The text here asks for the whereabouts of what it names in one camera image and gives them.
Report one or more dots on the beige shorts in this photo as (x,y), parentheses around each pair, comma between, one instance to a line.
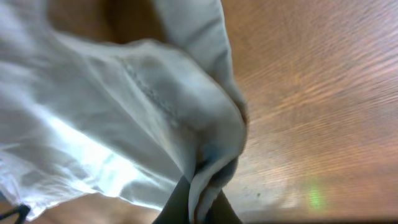
(82,116)

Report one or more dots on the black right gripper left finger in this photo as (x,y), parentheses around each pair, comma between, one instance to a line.
(176,208)

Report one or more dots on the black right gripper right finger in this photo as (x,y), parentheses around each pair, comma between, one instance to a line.
(221,212)

